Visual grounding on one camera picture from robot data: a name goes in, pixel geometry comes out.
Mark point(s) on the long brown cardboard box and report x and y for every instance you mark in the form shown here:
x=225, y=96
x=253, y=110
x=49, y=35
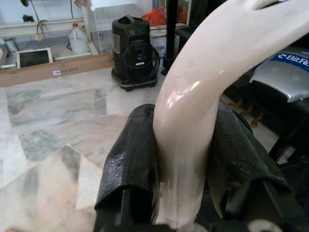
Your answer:
x=60, y=70

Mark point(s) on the white plastic jug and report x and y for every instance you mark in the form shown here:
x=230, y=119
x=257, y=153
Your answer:
x=78, y=38

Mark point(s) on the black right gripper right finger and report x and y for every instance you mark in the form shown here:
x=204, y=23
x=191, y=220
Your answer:
x=236, y=154

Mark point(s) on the black pole stand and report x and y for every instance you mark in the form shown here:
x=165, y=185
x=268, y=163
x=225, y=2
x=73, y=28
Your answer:
x=171, y=36

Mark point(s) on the white framed panel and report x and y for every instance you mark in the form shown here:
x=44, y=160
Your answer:
x=33, y=58

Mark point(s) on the black vacuum cleaner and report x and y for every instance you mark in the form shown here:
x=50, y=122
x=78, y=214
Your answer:
x=132, y=48

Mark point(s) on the silver blue printed case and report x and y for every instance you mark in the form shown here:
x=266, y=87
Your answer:
x=285, y=82

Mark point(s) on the white printed carton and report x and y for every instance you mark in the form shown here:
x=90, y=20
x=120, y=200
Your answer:
x=158, y=36

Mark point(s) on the orange plastic bag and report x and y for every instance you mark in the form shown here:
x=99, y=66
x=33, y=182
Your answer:
x=154, y=15

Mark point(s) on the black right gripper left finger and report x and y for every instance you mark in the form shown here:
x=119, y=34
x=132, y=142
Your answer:
x=130, y=164

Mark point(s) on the white shelf rack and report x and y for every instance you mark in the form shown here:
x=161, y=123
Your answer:
x=36, y=25

